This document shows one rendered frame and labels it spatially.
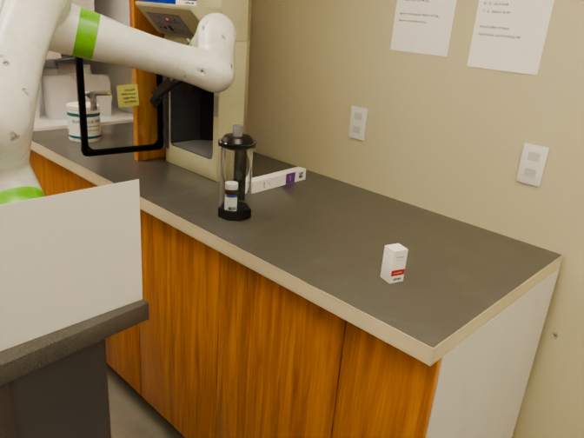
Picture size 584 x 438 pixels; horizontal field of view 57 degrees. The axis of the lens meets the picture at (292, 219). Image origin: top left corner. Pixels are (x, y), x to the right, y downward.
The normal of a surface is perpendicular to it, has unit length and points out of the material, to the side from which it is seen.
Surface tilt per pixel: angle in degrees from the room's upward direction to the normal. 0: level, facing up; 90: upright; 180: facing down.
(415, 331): 1
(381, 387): 90
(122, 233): 90
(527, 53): 90
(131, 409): 0
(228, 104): 90
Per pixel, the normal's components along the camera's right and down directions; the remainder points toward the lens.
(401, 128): -0.70, 0.21
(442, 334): 0.07, -0.93
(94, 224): 0.73, 0.30
